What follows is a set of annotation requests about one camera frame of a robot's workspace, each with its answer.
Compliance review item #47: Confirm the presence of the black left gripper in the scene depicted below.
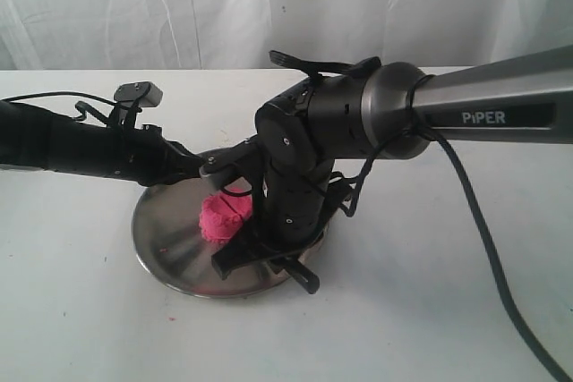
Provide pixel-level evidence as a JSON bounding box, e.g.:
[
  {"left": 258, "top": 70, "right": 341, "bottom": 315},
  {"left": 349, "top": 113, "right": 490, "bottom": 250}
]
[{"left": 89, "top": 124, "right": 204, "bottom": 186}]

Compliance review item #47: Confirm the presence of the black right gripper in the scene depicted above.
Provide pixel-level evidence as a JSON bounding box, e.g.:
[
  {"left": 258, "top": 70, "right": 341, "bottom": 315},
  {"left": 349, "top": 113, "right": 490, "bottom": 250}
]
[{"left": 211, "top": 162, "right": 334, "bottom": 280}]

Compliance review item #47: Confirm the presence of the black knife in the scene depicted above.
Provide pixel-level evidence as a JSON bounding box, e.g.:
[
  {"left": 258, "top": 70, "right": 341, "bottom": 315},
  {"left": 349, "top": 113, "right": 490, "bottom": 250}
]
[{"left": 284, "top": 258, "right": 321, "bottom": 294}]

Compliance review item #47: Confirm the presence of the pink dough lump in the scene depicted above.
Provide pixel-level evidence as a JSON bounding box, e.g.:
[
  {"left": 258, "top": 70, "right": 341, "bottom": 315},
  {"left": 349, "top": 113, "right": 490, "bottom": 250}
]
[{"left": 199, "top": 191, "right": 252, "bottom": 244}]

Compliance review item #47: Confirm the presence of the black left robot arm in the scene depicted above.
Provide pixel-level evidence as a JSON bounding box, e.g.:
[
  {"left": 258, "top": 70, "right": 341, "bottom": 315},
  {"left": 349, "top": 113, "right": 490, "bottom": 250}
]
[{"left": 1, "top": 102, "right": 205, "bottom": 187}]

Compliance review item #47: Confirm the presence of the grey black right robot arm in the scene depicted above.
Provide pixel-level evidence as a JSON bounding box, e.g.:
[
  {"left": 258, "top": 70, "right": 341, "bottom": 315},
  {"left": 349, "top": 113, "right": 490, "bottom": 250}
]
[{"left": 204, "top": 47, "right": 572, "bottom": 285}]

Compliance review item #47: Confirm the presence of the round steel plate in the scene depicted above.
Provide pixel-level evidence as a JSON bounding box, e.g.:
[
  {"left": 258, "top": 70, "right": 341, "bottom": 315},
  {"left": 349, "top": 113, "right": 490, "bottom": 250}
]
[{"left": 132, "top": 166, "right": 333, "bottom": 298}]

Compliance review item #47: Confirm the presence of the white backdrop curtain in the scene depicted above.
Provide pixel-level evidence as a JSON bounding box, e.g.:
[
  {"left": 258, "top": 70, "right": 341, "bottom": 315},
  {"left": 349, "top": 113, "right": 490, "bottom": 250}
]
[{"left": 1, "top": 0, "right": 572, "bottom": 70}]

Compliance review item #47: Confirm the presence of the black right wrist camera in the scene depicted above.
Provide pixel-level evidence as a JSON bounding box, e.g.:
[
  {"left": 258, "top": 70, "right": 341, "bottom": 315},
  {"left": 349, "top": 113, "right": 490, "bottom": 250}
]
[{"left": 200, "top": 135, "right": 265, "bottom": 192}]

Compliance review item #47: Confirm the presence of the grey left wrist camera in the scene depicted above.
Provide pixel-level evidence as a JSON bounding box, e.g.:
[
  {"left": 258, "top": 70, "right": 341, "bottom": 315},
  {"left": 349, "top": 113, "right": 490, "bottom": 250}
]
[{"left": 107, "top": 81, "right": 163, "bottom": 130}]

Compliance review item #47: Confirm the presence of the thin black left cable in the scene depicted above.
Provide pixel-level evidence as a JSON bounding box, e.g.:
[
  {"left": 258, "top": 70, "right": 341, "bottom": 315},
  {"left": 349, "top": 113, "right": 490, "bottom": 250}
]
[{"left": 0, "top": 91, "right": 122, "bottom": 126}]

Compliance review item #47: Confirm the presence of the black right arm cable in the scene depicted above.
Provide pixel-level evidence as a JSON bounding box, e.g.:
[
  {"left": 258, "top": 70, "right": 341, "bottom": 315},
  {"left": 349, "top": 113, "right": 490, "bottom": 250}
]
[{"left": 268, "top": 49, "right": 573, "bottom": 382}]

